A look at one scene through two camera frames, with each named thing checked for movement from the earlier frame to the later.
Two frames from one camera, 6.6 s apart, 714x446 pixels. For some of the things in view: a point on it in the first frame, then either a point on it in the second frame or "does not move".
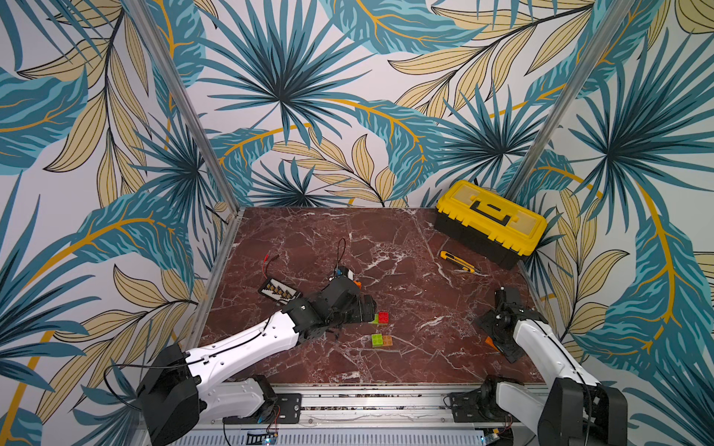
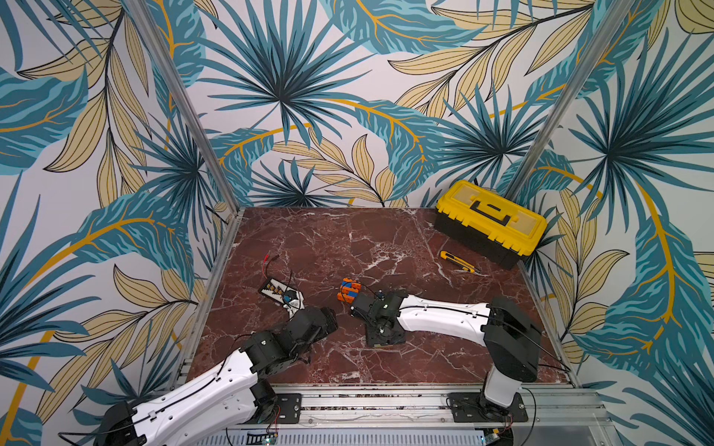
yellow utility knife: [459, 261] does not move
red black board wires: [267, 260] does not move
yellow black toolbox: [487, 225] does not move
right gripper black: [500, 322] → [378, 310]
